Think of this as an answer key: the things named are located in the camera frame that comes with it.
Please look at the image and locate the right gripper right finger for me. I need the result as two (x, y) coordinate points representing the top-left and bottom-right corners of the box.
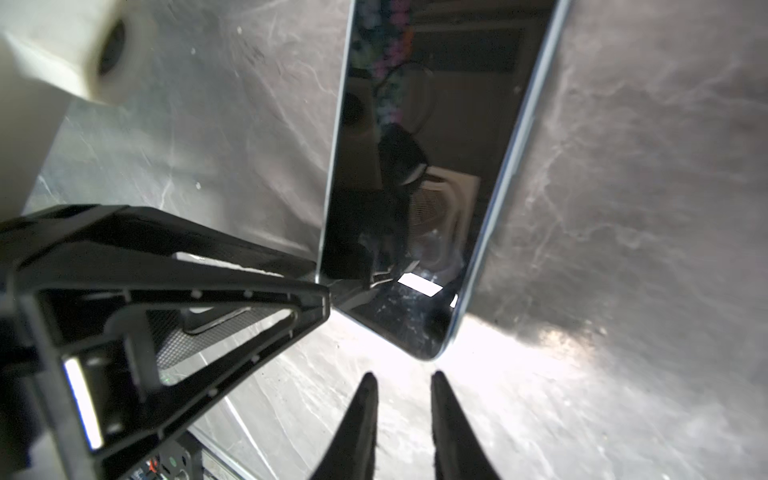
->
(431, 371), (499, 479)

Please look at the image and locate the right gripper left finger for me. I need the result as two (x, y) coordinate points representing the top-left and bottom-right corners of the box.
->
(311, 372), (379, 480)

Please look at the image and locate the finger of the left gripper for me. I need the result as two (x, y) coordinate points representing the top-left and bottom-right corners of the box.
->
(1, 265), (330, 479)
(1, 204), (316, 281)

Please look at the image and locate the purple-edged phone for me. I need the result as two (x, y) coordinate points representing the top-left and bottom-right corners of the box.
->
(318, 0), (569, 360)

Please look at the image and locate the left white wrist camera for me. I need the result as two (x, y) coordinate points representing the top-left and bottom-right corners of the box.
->
(1, 1), (155, 220)

